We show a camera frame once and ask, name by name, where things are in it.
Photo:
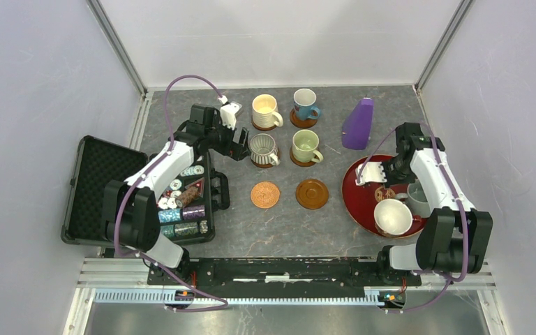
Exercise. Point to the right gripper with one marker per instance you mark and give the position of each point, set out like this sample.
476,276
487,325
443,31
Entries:
382,170

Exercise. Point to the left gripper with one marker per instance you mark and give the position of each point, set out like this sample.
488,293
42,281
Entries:
236,151

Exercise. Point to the plain grey mug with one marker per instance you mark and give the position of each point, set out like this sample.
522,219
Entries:
415,199

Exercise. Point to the grey ribbed mug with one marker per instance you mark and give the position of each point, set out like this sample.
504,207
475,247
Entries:
263,148

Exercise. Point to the brown wooden coaster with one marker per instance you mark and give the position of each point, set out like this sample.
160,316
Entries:
299,163
303,124
312,194
263,128
270,164

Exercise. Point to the cream ribbed mug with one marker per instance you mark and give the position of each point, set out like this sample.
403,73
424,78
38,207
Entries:
265,111

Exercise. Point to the woven rattan coaster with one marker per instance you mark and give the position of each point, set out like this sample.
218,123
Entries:
265,194

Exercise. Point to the pale green cup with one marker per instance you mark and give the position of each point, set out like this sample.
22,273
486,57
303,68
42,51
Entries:
305,146

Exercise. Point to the blue white cup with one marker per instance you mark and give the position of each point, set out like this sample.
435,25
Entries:
305,105

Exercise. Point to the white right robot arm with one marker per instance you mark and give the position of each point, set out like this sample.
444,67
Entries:
456,235

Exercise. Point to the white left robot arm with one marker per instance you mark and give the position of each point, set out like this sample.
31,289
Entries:
130,215

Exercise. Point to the red round tray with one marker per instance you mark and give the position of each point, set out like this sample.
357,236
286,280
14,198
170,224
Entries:
360,202

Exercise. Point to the all in triangle card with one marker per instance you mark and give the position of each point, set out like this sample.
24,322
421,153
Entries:
197,186

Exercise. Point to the purple plastic object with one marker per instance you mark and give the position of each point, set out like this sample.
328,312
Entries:
357,126

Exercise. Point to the brown poker chip stack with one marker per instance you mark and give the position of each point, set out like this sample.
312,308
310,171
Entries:
185,198

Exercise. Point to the black poker chip case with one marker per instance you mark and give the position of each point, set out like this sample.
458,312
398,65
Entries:
98,162

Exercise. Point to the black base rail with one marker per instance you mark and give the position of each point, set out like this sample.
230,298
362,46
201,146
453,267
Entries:
339,277

